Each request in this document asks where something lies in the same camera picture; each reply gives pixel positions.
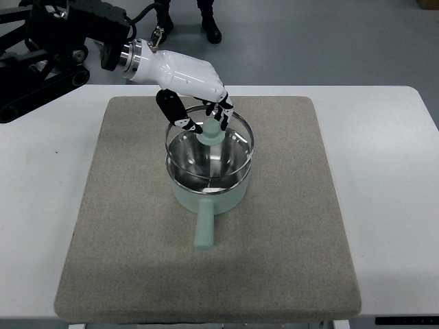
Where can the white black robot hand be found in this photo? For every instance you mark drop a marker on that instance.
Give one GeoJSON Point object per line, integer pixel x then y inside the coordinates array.
{"type": "Point", "coordinates": [178, 74]}

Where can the glass lid with green knob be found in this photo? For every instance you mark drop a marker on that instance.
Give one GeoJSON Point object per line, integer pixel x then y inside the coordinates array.
{"type": "Point", "coordinates": [215, 158]}

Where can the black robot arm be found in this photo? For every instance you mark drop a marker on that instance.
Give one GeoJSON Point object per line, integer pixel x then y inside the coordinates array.
{"type": "Point", "coordinates": [43, 59]}

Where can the right black boot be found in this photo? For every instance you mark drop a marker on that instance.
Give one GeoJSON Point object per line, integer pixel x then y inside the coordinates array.
{"type": "Point", "coordinates": [213, 33]}

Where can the black boot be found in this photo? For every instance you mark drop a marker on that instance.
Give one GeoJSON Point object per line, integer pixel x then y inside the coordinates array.
{"type": "Point", "coordinates": [164, 19]}
{"type": "Point", "coordinates": [213, 33]}

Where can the left black boot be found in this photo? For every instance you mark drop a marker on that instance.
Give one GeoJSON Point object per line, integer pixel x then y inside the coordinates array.
{"type": "Point", "coordinates": [164, 19]}

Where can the mint green saucepan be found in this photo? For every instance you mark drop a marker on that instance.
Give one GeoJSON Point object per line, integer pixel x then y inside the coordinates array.
{"type": "Point", "coordinates": [207, 203]}

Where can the grey felt mat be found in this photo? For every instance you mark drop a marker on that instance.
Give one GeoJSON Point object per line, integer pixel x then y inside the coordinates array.
{"type": "Point", "coordinates": [137, 256]}

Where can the cardboard box corner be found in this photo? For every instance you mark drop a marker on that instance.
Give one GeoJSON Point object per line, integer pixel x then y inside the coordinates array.
{"type": "Point", "coordinates": [429, 4]}

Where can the black table control panel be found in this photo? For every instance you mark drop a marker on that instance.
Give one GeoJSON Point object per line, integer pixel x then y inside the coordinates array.
{"type": "Point", "coordinates": [407, 321]}

